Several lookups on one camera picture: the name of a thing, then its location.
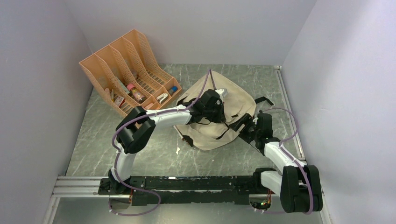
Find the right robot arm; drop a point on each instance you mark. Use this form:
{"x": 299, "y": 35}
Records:
{"x": 297, "y": 184}

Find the beige canvas backpack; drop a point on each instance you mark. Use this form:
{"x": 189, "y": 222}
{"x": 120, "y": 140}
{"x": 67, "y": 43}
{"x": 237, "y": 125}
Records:
{"x": 209, "y": 136}

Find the blue-capped grey bottle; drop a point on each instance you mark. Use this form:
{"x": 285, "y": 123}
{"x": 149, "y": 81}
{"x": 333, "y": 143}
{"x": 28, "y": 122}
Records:
{"x": 172, "y": 90}

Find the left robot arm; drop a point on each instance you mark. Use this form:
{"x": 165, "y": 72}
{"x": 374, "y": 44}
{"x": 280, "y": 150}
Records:
{"x": 133, "y": 133}

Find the green white card pack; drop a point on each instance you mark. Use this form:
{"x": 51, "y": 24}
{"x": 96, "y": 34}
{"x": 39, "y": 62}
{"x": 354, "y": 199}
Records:
{"x": 124, "y": 88}

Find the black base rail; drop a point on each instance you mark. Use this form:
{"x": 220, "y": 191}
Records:
{"x": 144, "y": 190}

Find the white stapler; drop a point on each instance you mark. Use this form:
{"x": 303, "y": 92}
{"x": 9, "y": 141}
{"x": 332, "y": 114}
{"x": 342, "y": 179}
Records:
{"x": 162, "y": 98}

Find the pink-capped glitter bottle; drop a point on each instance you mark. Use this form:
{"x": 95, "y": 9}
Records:
{"x": 135, "y": 93}

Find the orange plastic file organizer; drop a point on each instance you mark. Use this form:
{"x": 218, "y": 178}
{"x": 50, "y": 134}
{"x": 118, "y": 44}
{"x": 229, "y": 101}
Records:
{"x": 131, "y": 59}

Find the red small box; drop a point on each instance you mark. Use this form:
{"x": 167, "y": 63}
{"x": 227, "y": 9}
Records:
{"x": 119, "y": 101}

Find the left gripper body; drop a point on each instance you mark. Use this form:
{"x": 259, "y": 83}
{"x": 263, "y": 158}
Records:
{"x": 215, "y": 113}

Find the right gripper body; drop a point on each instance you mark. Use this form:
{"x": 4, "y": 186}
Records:
{"x": 248, "y": 132}

